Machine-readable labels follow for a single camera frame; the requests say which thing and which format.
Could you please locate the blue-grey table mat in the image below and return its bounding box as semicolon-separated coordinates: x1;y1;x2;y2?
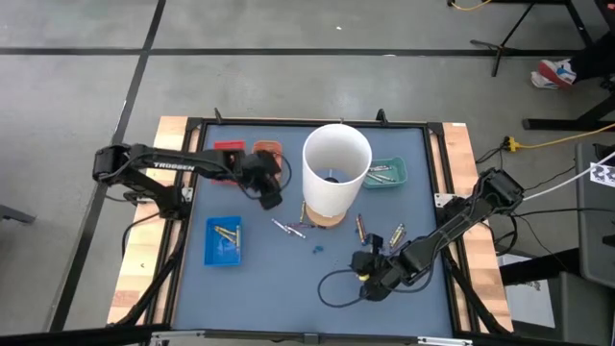
171;123;455;337

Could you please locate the black left camera cable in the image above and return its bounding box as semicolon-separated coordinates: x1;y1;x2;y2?
276;153;293;193

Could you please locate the red plastic basket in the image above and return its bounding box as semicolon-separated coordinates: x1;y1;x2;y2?
211;139;247;186

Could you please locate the orange plastic bin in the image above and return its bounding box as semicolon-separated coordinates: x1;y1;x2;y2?
252;139;284;186

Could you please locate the dark grey bin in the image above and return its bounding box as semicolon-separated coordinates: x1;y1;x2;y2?
547;271;615;346

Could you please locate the person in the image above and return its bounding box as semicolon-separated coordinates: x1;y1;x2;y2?
530;31;615;91

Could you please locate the teal plastic bin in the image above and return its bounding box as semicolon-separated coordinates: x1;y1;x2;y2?
362;156;408;190

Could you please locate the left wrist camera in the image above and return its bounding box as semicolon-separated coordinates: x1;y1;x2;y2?
260;189;284;211

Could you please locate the grey cart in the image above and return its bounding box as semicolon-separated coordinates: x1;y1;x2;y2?
574;141;615;289

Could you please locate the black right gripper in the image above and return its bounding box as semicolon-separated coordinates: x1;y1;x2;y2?
349;233;410;303

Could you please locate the grey furniture leg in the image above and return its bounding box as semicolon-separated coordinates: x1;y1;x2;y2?
0;204;37;226

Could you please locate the black desk leg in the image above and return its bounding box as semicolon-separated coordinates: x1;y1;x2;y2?
522;88;615;132

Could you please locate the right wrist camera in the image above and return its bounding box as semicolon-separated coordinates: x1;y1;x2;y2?
355;271;376;302

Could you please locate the white box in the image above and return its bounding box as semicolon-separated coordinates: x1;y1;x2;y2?
499;254;558;331

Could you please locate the yellow extension cord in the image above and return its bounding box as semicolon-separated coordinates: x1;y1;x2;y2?
502;122;615;153

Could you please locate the blue plastic basket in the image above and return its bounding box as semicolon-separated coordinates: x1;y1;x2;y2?
204;216;243;268

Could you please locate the yellow floor cable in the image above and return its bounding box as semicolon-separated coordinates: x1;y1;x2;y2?
449;0;494;12

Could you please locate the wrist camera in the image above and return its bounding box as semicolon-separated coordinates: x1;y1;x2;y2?
260;189;284;211
355;271;376;302

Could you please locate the black tripod stand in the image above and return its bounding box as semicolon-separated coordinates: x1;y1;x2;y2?
469;0;597;78

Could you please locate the white cable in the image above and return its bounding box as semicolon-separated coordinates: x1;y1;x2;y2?
522;151;615;203

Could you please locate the black camera cable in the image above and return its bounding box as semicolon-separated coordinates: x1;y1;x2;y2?
316;268;381;309
276;153;293;193

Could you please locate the white lamp wooden base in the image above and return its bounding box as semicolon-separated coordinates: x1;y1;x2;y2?
302;122;374;230

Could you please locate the white marker tag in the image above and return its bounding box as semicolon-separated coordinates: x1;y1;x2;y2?
588;161;615;188

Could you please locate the black right camera cable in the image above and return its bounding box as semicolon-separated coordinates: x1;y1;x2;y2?
316;268;381;309

